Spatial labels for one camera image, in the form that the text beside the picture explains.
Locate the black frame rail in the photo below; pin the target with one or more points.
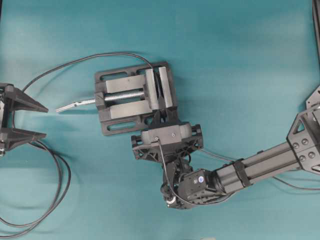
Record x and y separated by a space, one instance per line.
316 23

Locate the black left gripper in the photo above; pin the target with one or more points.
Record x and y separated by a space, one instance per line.
177 140

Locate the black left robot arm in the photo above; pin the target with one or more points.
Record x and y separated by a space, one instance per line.
184 188

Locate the grey metal bench vise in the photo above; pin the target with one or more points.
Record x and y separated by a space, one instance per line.
126 98

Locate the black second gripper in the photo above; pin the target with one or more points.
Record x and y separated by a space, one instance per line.
13 99

